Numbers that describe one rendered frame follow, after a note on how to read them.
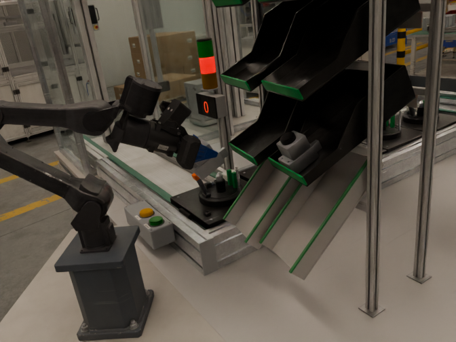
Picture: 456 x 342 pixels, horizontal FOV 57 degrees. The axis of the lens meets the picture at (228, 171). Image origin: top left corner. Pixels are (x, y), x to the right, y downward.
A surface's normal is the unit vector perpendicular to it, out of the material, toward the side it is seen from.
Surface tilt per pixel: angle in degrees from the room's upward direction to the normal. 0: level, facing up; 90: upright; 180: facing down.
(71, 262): 0
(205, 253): 90
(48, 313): 0
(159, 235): 90
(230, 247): 90
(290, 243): 45
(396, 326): 0
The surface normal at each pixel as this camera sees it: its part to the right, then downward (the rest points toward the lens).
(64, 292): -0.11, -0.92
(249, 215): -0.73, -0.47
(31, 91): 0.67, 0.21
